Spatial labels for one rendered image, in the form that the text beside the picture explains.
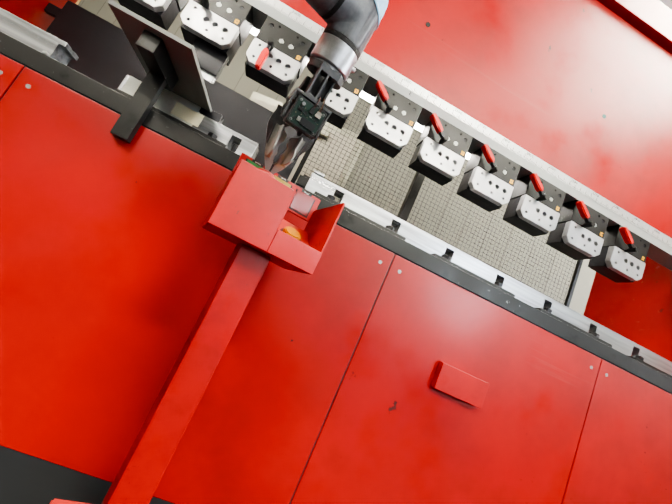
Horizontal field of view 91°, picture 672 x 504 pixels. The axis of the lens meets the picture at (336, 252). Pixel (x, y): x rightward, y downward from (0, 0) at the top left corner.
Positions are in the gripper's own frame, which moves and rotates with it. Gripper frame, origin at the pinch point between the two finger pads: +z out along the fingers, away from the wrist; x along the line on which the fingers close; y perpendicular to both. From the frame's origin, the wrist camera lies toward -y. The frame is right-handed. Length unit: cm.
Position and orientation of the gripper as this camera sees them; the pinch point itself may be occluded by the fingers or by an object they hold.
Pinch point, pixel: (271, 167)
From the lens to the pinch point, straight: 67.6
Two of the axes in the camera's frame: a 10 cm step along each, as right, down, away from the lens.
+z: -5.2, 8.4, 1.6
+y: 2.6, 3.3, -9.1
